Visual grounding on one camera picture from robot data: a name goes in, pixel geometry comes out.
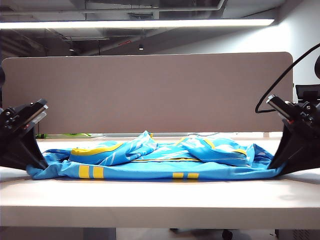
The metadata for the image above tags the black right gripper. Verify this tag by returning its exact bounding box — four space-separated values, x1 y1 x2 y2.
267 99 320 176

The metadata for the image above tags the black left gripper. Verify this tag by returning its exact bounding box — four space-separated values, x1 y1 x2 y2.
0 104 49 172

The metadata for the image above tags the blue patterned soccer jersey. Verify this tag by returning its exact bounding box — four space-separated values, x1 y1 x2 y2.
26 129 288 181

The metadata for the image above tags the green item behind divider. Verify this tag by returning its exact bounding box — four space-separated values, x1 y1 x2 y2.
34 133 92 139

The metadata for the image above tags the black office chair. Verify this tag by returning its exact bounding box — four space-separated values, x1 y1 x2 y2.
294 84 320 104

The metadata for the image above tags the grey vented cabinet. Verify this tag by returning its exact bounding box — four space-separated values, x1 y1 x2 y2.
274 228 320 240

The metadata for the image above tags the brown felt desk divider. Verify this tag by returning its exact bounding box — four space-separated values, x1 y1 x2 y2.
1 51 294 135

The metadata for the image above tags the long ceiling light strip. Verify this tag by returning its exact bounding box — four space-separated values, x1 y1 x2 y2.
0 18 276 30

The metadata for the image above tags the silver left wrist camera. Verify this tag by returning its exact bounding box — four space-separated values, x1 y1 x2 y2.
24 98 49 125

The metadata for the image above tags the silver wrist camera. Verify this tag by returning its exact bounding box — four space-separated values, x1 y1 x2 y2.
24 98 49 125
265 94 291 120

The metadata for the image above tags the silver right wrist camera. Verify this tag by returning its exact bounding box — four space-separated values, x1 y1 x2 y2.
265 94 291 120

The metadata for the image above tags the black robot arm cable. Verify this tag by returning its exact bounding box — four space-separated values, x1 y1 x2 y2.
254 42 320 114

